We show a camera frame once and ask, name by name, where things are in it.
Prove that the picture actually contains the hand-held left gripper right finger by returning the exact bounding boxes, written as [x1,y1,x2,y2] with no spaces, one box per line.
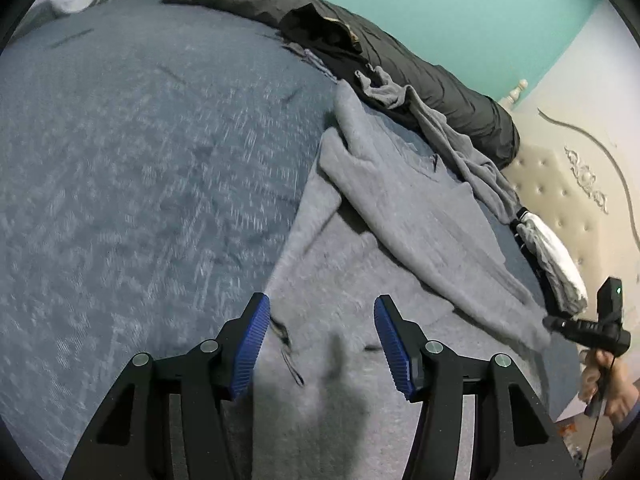
[374,294,583,480]

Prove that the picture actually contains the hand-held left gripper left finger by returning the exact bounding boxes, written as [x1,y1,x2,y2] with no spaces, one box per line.
[62,292,272,480]

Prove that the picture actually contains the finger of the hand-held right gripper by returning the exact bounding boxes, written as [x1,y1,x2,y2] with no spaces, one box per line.
[542,315,601,346]

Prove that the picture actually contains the grey knit sweater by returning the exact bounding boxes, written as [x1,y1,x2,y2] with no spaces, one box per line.
[220,80,553,480]

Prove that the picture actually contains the person's right forearm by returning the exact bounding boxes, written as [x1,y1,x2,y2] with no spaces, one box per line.
[611,400,640,466]

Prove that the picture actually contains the person's right hand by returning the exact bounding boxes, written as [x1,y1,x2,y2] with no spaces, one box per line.
[579,349,640,428]

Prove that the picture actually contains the folded white garment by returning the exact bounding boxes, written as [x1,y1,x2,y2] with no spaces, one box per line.
[515,210,588,313]

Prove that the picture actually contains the cream tufted headboard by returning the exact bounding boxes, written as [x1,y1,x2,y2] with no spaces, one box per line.
[500,105,640,321]

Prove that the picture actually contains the light grey pants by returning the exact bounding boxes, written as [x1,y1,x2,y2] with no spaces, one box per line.
[355,65,523,226]

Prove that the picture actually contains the blue-grey cloth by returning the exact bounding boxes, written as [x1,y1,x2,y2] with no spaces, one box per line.
[282,42,338,81]

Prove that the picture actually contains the black jacket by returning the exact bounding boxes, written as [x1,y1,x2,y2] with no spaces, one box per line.
[279,2,386,111]

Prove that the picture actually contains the black cable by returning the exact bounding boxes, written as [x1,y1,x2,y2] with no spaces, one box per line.
[581,410,602,480]

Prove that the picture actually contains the cream bed post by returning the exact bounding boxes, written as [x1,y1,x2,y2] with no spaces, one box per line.
[502,79,530,111]

